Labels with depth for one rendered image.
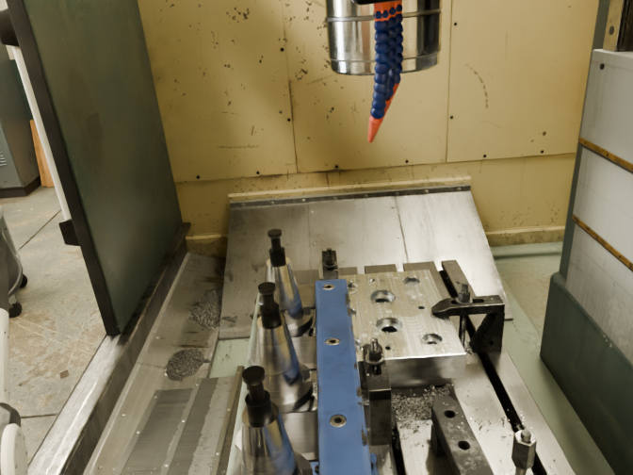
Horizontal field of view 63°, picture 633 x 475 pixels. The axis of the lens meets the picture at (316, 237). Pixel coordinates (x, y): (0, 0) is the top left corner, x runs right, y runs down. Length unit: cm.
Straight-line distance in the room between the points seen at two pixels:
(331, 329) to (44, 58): 87
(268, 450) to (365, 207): 156
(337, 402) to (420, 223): 142
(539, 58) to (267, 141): 95
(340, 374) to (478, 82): 151
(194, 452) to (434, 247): 104
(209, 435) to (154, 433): 14
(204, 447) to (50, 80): 81
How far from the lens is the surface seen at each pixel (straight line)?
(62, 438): 119
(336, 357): 51
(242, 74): 181
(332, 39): 75
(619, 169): 107
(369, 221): 183
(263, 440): 37
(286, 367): 47
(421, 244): 178
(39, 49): 121
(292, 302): 56
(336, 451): 43
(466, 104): 189
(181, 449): 115
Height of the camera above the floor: 155
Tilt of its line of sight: 25 degrees down
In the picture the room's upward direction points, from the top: 5 degrees counter-clockwise
